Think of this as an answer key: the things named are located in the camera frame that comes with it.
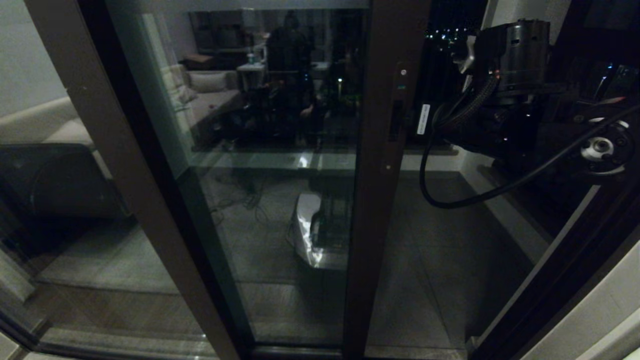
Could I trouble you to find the dark recessed door handle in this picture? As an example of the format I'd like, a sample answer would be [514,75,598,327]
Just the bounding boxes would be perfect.
[389,99,405,142]

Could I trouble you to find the door floor track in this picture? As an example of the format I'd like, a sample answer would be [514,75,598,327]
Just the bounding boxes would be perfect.
[255,342,468,360]

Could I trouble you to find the brown framed sliding glass door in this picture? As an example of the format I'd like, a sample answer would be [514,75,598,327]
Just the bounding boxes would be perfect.
[80,0,433,358]

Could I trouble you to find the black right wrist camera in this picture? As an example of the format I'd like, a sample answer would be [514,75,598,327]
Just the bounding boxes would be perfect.
[465,24,508,76]

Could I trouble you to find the black braided cable sleeve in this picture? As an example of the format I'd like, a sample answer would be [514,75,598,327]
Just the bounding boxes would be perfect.
[432,72,501,133]

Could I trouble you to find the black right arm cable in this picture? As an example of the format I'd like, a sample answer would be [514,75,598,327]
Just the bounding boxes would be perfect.
[419,102,640,210]

